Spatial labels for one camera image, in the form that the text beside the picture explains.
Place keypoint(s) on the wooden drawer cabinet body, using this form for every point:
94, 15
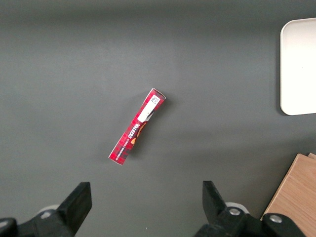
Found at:
296, 192

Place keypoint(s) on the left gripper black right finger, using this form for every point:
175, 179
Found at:
217, 212

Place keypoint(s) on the red tartan cookie box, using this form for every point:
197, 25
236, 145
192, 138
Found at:
138, 128

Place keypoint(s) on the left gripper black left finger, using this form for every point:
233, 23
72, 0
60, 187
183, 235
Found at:
71, 212

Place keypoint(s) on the beige plastic tray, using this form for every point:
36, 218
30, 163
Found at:
298, 66

